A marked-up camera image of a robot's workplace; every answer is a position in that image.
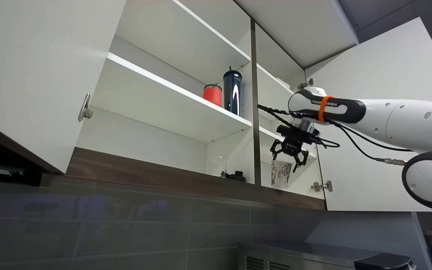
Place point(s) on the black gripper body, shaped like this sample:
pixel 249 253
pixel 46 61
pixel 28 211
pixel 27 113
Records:
pixel 294 139

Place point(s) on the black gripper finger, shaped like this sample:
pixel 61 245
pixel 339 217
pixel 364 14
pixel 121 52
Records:
pixel 276 149
pixel 300 160

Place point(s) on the patterned white paper cup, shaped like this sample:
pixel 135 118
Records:
pixel 280 173

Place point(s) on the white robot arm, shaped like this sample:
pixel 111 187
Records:
pixel 388 131

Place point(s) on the red cup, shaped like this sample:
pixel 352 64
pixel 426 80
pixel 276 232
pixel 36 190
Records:
pixel 213 94

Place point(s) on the white right cabinet door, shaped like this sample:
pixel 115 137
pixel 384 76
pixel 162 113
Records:
pixel 394 65

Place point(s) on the white cabinet door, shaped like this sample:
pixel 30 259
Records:
pixel 51 56
pixel 394 65

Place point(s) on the white left cabinet door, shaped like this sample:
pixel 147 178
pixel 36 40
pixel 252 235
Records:
pixel 51 56

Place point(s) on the metal hinge lower right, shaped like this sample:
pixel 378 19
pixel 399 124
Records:
pixel 318 187

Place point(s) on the metal hinge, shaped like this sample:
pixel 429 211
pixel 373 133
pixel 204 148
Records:
pixel 304 85
pixel 318 187

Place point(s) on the small black object on shelf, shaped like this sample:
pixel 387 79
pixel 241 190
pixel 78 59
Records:
pixel 237 176

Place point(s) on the metal hinge upper right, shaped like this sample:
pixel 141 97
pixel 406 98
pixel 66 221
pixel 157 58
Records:
pixel 304 85

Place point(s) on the dark blue tumbler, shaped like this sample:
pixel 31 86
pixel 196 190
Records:
pixel 231 91

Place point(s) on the metal hinge left door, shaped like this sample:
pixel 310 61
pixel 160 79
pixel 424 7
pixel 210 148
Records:
pixel 85 112

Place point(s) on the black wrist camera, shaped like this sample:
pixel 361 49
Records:
pixel 306 127

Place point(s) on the white wall cabinet carcass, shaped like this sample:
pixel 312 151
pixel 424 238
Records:
pixel 151 127

